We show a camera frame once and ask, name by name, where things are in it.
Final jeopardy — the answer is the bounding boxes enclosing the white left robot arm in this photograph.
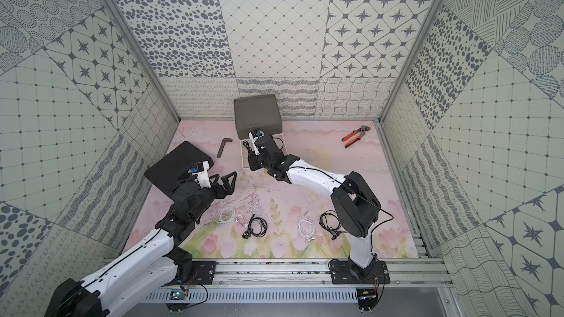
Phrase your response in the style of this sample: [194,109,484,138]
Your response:
[45,172,237,316]

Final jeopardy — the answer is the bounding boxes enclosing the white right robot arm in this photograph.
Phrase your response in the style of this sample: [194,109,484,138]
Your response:
[246,129,391,269]

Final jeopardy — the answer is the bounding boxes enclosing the white earphones left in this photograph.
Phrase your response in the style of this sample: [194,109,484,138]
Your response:
[218,206,245,226]

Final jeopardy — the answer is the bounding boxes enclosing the white earphones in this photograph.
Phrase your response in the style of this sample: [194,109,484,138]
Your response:
[218,206,245,226]
[298,211,316,242]
[249,201,264,217]

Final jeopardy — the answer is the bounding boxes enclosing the white earphones middle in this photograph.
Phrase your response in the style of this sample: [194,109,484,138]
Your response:
[249,201,264,217]

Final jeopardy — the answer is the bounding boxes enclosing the yellow white drawer cabinet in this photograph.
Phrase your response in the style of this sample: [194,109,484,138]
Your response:
[234,94,283,140]

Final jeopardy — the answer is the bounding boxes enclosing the black earphones left coil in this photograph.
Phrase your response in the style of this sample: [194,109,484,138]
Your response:
[242,214,268,239]

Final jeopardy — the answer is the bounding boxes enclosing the black earphones coil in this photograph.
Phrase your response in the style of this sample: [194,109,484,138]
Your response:
[242,214,268,239]
[319,210,346,241]

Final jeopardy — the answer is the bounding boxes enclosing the white earphones right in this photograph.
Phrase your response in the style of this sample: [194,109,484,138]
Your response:
[298,211,316,242]

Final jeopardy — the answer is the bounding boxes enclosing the black earphones right coil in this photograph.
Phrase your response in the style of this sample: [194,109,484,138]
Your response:
[319,210,346,241]

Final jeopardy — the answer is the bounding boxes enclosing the black plastic tool case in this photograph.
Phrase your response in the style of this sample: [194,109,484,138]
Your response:
[144,141,214,198]

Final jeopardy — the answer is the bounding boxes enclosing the dark grey hex wrench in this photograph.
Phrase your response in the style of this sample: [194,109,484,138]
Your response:
[216,137,233,159]

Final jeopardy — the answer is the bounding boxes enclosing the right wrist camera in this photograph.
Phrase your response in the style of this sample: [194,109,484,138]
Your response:
[249,129,264,156]

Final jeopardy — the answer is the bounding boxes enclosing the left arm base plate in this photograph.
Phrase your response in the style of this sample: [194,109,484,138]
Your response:
[176,261,217,286]

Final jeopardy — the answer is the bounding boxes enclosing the orange handled pliers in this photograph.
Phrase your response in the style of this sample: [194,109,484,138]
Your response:
[342,126,371,148]

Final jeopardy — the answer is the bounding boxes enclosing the aluminium rail frame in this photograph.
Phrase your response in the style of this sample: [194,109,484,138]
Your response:
[140,236,454,311]

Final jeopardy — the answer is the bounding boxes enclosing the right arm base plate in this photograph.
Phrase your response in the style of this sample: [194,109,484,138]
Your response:
[328,257,391,285]

